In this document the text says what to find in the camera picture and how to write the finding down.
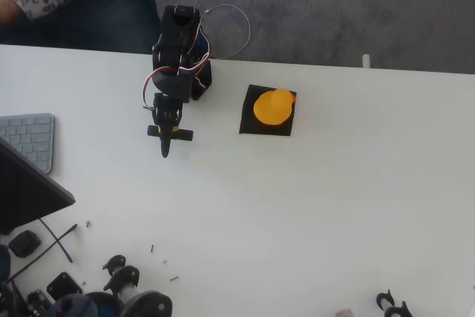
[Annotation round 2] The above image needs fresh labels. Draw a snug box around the dark grey metal mounting plate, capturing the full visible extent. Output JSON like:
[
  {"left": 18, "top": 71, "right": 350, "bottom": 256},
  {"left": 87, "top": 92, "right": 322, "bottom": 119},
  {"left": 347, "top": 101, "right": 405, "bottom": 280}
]
[{"left": 46, "top": 271, "right": 84, "bottom": 301}]

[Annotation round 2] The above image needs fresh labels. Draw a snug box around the person's bare forearm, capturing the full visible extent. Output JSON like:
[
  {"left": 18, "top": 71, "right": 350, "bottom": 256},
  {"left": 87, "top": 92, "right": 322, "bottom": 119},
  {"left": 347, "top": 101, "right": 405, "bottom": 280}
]
[{"left": 0, "top": 0, "right": 27, "bottom": 25}]

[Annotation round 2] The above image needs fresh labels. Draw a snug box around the thin black stylus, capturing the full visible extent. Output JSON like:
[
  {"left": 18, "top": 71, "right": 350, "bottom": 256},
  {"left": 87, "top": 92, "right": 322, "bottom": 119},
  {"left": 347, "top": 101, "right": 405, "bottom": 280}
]
[{"left": 5, "top": 223, "right": 79, "bottom": 284}]

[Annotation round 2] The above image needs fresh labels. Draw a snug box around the grey keyboard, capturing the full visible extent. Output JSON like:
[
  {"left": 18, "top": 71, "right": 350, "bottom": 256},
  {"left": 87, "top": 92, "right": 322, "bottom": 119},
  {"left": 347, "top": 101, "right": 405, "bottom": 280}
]
[{"left": 0, "top": 112, "right": 56, "bottom": 174}]

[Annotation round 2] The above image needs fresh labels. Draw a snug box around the thin white cable loop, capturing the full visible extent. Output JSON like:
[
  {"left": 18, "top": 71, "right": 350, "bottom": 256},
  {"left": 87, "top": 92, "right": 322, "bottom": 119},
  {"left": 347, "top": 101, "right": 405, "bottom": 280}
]
[{"left": 204, "top": 4, "right": 252, "bottom": 60}]

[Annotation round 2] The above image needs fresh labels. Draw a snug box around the small circuit board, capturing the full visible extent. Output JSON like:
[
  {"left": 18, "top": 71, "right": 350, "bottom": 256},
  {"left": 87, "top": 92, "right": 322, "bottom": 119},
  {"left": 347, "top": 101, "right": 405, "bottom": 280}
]
[{"left": 25, "top": 289, "right": 53, "bottom": 314}]

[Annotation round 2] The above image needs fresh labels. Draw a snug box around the black square pad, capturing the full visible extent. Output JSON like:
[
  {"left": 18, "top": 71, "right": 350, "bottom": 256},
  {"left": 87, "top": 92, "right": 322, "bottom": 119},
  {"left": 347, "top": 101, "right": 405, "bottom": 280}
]
[{"left": 237, "top": 84, "right": 298, "bottom": 137}]

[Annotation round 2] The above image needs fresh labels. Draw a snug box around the yellow rubber duck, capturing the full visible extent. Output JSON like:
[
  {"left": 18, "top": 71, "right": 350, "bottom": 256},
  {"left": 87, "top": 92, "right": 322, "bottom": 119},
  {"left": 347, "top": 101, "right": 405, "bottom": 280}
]
[{"left": 252, "top": 88, "right": 298, "bottom": 126}]

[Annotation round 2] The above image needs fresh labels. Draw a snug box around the person in floral shirt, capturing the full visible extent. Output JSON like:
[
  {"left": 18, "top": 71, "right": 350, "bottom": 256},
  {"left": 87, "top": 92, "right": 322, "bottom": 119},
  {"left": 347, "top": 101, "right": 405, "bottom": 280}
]
[{"left": 0, "top": 0, "right": 163, "bottom": 54}]

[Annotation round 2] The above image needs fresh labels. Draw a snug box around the black pouch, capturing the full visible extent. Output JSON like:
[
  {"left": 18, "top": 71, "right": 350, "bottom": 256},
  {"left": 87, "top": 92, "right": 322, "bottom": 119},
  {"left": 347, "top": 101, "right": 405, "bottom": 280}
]
[{"left": 8, "top": 230, "right": 42, "bottom": 258}]

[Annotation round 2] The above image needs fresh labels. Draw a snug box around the black rod with thick tip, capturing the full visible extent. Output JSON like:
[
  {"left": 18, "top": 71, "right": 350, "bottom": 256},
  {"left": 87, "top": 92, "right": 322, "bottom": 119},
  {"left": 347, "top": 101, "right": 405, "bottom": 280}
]
[{"left": 39, "top": 218, "right": 74, "bottom": 264}]

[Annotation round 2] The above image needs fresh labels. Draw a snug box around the black stick camera yellow tape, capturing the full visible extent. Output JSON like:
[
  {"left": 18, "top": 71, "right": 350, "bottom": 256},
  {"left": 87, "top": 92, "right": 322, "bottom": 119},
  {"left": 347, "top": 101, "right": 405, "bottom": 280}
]
[{"left": 146, "top": 125, "right": 195, "bottom": 143}]

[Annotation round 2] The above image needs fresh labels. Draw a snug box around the dark laptop screen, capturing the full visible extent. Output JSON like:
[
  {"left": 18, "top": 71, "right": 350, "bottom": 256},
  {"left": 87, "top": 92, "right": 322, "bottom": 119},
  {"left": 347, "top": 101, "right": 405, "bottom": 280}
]
[{"left": 0, "top": 137, "right": 77, "bottom": 236}]

